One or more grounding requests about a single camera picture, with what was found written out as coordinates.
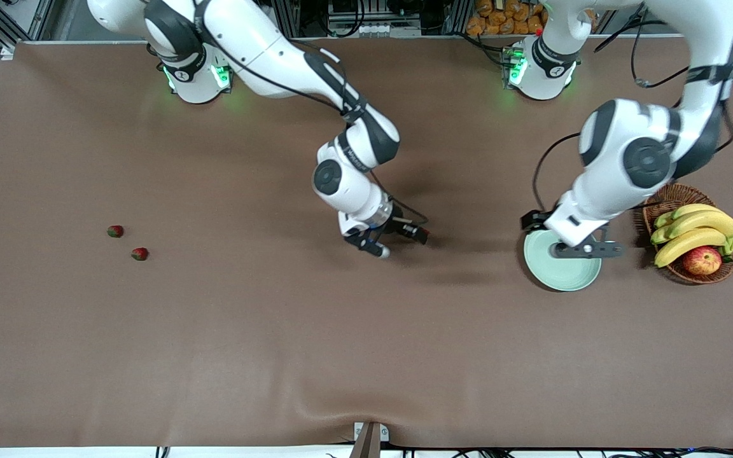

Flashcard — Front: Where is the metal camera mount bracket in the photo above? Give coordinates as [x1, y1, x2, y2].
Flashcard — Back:
[348, 420, 391, 458]

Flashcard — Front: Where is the brown wicker basket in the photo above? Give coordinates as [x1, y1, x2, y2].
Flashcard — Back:
[633, 184, 733, 285]

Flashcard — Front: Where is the white power strip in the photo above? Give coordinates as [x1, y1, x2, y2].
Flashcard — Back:
[327, 22, 422, 39]

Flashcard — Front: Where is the yellow banana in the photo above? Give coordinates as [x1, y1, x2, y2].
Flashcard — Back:
[653, 227, 728, 268]
[650, 209, 733, 246]
[653, 204, 722, 230]

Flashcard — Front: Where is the bag of brown bread rolls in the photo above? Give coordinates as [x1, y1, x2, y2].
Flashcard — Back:
[464, 0, 547, 37]

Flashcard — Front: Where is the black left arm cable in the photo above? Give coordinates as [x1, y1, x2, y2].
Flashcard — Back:
[594, 3, 693, 90]

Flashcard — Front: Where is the red apple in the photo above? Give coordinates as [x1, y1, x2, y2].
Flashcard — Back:
[682, 246, 723, 277]

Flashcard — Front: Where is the light green plate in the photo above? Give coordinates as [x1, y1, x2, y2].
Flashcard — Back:
[523, 229, 603, 293]

